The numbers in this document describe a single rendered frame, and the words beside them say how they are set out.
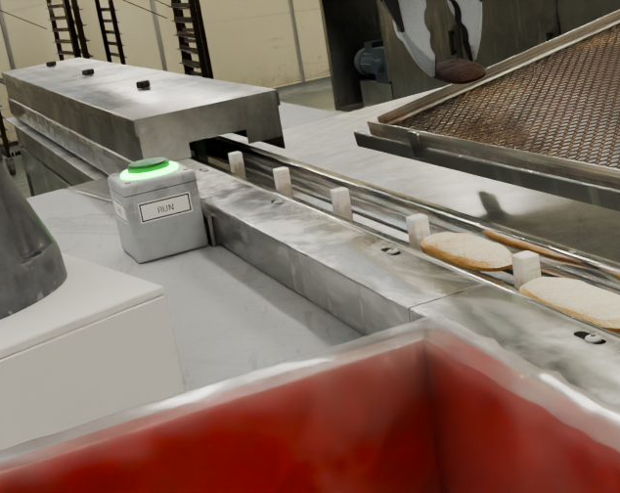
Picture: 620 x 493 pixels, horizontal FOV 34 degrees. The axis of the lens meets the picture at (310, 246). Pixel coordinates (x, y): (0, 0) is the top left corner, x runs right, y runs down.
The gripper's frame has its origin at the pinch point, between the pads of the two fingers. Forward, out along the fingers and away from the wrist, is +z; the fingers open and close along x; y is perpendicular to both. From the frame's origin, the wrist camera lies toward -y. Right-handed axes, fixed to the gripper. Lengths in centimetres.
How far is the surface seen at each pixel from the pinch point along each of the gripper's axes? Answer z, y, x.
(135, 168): -0.5, 2.3, 31.6
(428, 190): 13.0, 3.9, 5.0
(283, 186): 7.1, 4.9, 18.8
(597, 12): 60, 248, -139
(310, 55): 118, 719, -127
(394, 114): 4.8, 6.0, 5.5
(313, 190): 7.7, 1.8, 16.5
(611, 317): 6.5, -45.3, 10.6
